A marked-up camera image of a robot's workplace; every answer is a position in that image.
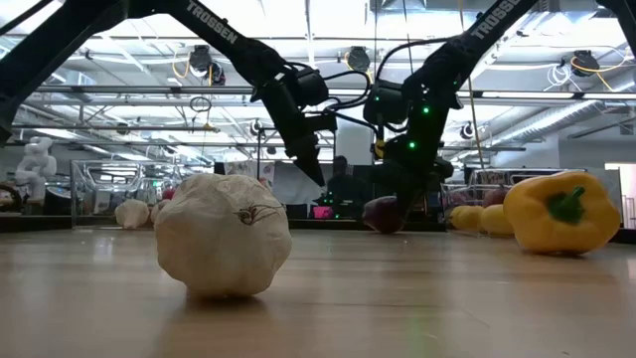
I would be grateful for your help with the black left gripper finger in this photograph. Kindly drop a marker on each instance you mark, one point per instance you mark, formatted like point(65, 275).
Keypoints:
point(313, 166)

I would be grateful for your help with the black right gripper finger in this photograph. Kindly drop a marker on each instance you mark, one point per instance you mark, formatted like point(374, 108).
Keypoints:
point(410, 206)

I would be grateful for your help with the dark red apple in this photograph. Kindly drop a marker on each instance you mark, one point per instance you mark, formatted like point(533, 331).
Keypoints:
point(380, 216)

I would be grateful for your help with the yellow lemon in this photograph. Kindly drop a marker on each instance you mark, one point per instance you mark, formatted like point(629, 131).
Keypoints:
point(497, 221)
point(467, 219)

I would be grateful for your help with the yellow bell pepper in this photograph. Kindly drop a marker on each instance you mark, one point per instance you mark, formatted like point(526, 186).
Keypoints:
point(536, 219)

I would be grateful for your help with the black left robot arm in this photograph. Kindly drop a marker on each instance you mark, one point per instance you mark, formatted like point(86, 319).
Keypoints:
point(213, 30)

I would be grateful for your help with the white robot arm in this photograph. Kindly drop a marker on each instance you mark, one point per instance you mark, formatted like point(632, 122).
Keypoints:
point(36, 166)

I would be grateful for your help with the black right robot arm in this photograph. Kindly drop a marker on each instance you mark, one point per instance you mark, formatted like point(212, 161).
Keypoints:
point(492, 20)

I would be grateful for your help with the person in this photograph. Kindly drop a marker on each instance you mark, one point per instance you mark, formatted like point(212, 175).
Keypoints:
point(343, 186)

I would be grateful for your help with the clear plastic basket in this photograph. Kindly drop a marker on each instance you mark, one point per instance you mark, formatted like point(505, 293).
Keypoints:
point(449, 196)
point(99, 166)

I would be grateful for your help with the small black ceiling reel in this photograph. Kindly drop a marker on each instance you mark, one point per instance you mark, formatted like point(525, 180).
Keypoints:
point(467, 130)
point(256, 127)

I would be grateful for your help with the pink box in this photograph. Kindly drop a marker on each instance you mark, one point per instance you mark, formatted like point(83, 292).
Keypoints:
point(323, 213)

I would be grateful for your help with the colourful patterned poster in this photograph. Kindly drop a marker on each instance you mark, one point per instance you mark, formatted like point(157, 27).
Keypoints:
point(248, 168)

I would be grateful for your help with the black upright panel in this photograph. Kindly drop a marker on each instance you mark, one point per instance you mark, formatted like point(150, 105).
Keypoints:
point(219, 168)

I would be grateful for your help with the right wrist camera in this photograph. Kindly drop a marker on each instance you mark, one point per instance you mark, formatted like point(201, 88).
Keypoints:
point(385, 102)

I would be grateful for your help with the ceiling light rail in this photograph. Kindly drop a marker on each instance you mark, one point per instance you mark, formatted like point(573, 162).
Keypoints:
point(124, 90)

